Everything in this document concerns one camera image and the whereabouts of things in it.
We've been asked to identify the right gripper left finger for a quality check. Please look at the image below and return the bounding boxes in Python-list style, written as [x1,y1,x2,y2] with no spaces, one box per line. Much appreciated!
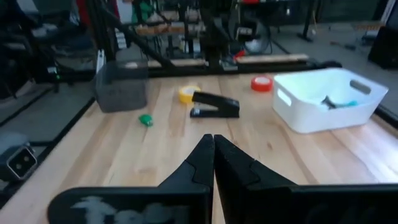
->
[157,133,215,189]

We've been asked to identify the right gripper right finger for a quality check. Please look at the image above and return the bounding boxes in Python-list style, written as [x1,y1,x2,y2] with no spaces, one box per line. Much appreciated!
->
[213,134,299,224]

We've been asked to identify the black silver staple remover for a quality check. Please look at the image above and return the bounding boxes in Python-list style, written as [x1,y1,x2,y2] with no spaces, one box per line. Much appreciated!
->
[321,95,338,110]

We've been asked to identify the black stapler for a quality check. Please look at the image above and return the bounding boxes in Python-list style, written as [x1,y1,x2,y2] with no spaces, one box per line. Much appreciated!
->
[189,91,241,119]

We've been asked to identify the small green stapler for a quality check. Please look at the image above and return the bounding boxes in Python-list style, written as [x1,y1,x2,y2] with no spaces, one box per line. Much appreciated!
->
[138,113,154,128]

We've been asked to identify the yellow tape roll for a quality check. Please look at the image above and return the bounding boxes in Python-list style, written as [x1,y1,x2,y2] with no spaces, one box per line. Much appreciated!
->
[178,85,201,105]

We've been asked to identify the red tape roll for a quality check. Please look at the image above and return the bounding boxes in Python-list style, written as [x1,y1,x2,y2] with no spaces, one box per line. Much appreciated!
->
[250,75,274,93]

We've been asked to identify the white plastic bin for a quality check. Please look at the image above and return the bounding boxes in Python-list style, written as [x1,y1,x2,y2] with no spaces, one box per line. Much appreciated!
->
[272,67,390,135]

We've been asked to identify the dark mesh basket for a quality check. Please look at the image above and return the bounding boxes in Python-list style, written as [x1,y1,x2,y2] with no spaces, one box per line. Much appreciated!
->
[94,60,150,114]

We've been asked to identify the grey box device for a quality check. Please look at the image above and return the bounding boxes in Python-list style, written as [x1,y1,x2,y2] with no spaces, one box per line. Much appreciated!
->
[0,132,39,183]

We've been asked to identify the black speaker box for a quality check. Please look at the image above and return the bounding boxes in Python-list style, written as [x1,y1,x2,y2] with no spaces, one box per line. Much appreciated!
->
[368,26,398,70]

